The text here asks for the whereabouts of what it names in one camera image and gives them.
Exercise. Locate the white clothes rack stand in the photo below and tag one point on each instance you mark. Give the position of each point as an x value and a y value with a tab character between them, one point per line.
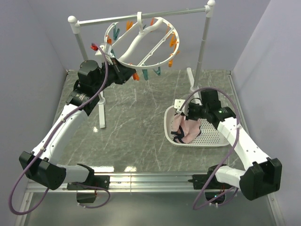
93	77

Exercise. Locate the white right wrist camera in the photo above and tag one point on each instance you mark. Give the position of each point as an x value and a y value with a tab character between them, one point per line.
180	106

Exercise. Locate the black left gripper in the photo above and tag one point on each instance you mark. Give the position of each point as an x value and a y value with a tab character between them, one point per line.
123	73

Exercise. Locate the orange back centre peg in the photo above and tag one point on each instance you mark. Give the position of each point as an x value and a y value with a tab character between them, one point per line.
152	21

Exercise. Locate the orange clothes peg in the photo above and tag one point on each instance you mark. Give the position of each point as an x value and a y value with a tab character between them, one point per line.
108	39
135	76

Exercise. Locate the teal front clothes peg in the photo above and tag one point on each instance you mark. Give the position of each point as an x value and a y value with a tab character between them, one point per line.
145	74

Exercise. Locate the orange right upper peg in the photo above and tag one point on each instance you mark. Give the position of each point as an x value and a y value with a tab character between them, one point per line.
173	41

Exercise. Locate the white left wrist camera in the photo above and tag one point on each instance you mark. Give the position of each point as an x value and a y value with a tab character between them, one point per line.
103	52

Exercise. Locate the white perforated plastic basket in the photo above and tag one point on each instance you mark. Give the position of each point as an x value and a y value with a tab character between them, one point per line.
208	138

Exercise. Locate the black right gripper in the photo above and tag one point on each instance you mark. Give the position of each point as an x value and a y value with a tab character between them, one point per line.
189	117

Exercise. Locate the aluminium mounting rail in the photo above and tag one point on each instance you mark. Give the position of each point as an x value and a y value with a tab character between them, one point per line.
135	182

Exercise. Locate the orange left clothes peg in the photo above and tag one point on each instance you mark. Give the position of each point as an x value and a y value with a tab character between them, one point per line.
108	39

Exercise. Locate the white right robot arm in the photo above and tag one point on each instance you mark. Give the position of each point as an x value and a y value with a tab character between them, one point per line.
262	174

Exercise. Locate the orange front clothes peg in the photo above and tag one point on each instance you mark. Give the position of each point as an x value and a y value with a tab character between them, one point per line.
135	76

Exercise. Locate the teal left back peg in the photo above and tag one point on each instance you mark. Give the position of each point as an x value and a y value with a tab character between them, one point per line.
115	33

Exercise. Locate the orange back left peg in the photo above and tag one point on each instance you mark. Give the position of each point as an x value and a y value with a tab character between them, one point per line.
129	24

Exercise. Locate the white round clip hanger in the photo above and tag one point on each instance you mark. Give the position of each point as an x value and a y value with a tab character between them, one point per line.
143	49

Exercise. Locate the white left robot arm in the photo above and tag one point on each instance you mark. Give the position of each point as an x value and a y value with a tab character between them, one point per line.
42	163

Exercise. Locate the pink underwear navy trim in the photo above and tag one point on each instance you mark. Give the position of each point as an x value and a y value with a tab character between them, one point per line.
185	131

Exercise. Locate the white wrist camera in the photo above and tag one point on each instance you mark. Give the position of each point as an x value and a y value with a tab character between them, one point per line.
103	52
180	106

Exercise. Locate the teal front right peg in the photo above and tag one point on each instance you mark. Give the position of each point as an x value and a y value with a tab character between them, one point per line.
157	71

